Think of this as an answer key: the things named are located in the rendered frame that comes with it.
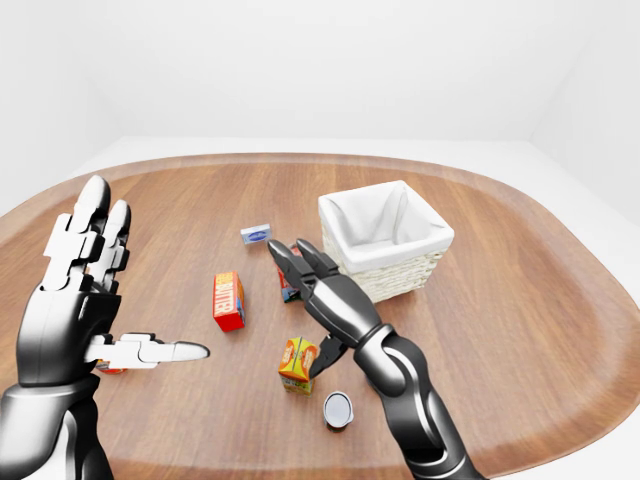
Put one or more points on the red butter box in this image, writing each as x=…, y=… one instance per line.
x=229, y=301

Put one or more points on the silver topped tin can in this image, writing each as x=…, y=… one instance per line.
x=338, y=411

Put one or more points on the red orange tin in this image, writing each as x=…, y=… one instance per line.
x=111, y=368

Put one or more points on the orange juice carton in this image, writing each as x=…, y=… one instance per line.
x=296, y=367

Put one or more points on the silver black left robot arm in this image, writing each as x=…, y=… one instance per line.
x=47, y=435

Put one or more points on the white lined wicker basket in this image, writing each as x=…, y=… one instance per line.
x=387, y=240

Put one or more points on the red green printed carton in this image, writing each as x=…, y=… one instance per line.
x=287, y=286

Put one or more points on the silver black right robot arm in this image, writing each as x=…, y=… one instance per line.
x=415, y=400

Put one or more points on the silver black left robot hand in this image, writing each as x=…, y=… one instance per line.
x=60, y=320

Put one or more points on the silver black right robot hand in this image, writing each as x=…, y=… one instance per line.
x=332, y=300

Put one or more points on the small blue white box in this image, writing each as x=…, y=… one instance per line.
x=256, y=235

